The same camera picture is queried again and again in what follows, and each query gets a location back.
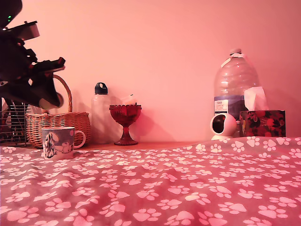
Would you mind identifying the illustrated ceramic mug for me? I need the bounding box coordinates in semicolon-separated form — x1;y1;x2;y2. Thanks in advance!
41;126;86;160

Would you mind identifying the clear bottle with dark cap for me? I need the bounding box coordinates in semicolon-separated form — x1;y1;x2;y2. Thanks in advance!
91;82;113;145

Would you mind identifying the red glass goblet bowl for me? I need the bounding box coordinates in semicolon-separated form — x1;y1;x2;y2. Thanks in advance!
109;104;143;146

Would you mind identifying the white candle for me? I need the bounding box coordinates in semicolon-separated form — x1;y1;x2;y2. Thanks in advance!
121;94;138;105

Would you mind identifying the paw print cloth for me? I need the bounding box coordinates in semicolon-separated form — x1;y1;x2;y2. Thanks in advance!
0;136;301;226

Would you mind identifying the large clear water bottle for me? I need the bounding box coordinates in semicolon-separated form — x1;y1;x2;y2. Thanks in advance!
213;48;259;138

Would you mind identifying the white tissue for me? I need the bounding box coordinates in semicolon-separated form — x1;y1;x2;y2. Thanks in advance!
244;86;269;111

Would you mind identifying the floral tissue box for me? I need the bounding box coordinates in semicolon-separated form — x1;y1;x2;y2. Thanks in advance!
239;109;286;137

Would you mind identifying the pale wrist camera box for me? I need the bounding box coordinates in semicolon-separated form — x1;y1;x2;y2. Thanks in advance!
3;20;40;41

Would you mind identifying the wire utensil rack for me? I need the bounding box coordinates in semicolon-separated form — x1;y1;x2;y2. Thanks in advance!
0;103;31;145

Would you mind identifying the wicker basket with handle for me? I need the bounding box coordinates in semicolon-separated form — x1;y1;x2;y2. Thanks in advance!
25;74;92;148

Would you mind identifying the small white round camera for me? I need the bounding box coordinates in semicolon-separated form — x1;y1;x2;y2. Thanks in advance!
210;113;238;141

